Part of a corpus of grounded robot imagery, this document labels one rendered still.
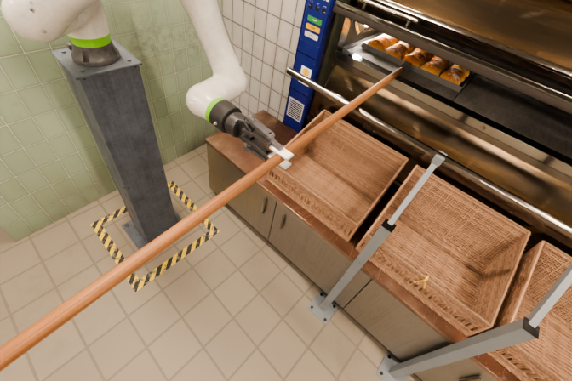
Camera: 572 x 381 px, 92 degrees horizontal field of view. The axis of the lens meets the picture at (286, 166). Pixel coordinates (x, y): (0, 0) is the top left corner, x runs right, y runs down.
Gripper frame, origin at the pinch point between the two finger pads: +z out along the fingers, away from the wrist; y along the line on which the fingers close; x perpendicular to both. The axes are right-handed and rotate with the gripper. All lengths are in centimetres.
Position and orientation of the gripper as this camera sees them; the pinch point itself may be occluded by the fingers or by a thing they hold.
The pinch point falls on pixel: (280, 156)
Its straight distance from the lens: 80.1
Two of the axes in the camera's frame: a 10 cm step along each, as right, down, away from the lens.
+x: -6.3, 4.9, -6.0
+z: 7.6, 5.5, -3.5
